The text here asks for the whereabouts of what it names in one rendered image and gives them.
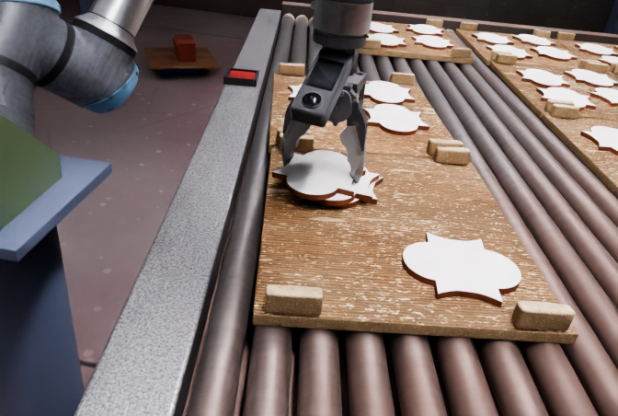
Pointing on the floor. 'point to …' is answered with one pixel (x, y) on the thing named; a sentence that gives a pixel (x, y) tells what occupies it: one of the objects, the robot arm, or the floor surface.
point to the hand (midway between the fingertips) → (319, 172)
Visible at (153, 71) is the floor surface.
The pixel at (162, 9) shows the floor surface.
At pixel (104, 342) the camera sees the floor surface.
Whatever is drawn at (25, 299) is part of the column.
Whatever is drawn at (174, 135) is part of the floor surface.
